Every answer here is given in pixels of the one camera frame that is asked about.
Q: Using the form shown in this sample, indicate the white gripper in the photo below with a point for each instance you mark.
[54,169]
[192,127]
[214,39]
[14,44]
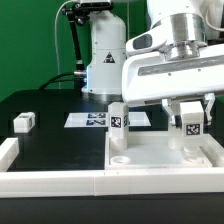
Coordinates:
[149,78]

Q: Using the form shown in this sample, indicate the white square table top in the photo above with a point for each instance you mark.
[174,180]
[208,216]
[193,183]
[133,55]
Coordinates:
[148,150]

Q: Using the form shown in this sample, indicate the white right fence bar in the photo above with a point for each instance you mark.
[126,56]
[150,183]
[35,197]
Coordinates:
[213,150]

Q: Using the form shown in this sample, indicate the white fence bar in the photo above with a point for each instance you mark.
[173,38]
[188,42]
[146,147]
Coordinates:
[213,150]
[110,182]
[9,150]

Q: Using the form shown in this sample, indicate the white marker sheet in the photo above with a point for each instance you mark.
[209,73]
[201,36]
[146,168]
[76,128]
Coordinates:
[101,119]

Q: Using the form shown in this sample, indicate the white front fence bar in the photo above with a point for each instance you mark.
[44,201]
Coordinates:
[110,182]

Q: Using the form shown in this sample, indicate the white left fence bar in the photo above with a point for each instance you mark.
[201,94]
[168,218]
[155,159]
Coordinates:
[9,150]

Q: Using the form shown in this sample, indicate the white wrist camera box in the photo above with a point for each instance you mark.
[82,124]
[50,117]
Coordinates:
[145,43]

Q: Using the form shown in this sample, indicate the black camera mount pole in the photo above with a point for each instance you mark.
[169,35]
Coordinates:
[76,36]

